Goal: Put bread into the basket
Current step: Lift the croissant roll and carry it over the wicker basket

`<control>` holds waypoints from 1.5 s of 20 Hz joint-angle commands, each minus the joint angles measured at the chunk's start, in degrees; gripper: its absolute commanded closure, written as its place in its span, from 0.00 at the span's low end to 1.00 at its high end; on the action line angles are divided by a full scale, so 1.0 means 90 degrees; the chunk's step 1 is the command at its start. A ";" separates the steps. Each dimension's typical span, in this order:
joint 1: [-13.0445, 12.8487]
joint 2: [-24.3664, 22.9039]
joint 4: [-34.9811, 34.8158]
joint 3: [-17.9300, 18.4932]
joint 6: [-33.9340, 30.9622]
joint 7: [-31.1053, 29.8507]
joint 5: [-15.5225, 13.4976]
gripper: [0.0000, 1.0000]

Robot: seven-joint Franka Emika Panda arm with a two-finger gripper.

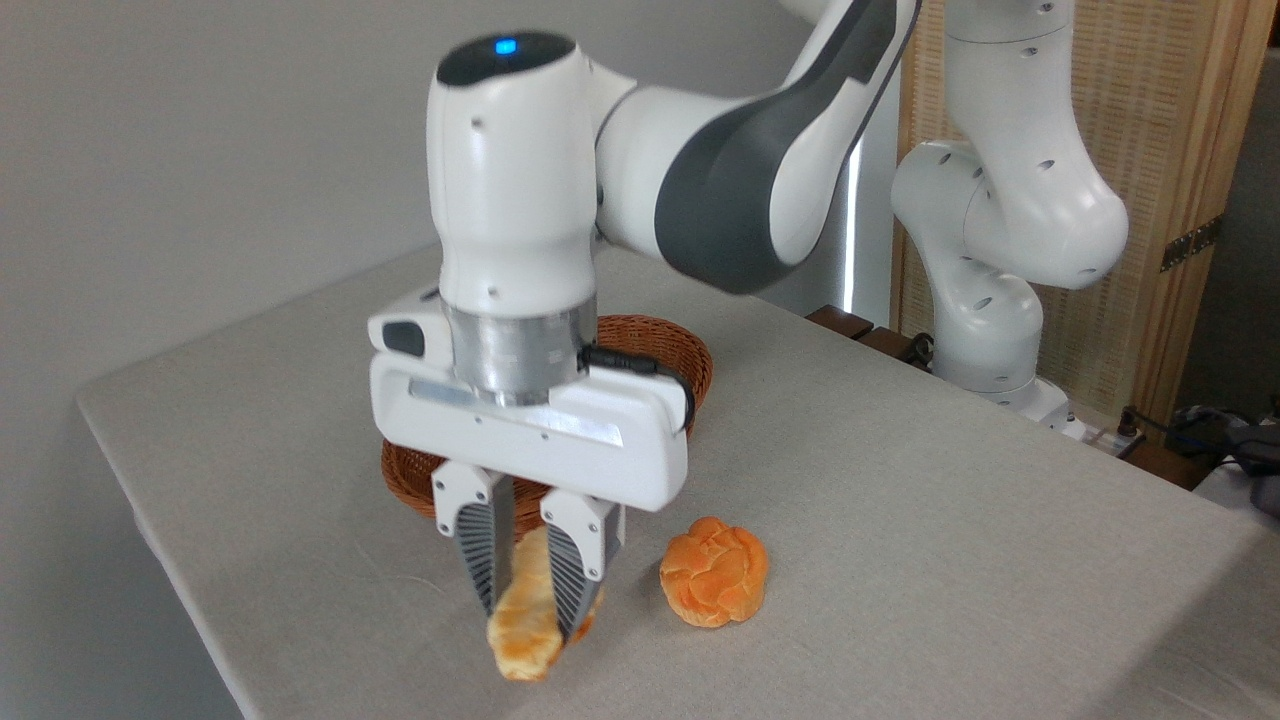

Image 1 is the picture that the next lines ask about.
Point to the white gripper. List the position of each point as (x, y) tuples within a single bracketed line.
[(560, 445)]

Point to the pale long croissant bread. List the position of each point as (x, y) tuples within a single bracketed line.
[(528, 630)]

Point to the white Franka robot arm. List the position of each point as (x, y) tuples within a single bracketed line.
[(1000, 210)]

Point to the orange round braided bread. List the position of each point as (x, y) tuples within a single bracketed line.
[(714, 572)]

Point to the brown oval wicker basket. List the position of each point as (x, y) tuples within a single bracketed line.
[(660, 345)]

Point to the grey tablecloth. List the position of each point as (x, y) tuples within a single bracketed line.
[(900, 520)]

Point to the dark brown wooden block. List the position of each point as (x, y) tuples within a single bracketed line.
[(850, 325)]

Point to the vertical white light strip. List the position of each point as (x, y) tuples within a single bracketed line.
[(852, 250)]

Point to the brass screen hinge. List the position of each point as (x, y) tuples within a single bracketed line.
[(1192, 243)]

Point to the wooden bamboo folding screen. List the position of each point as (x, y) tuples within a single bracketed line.
[(1170, 150)]

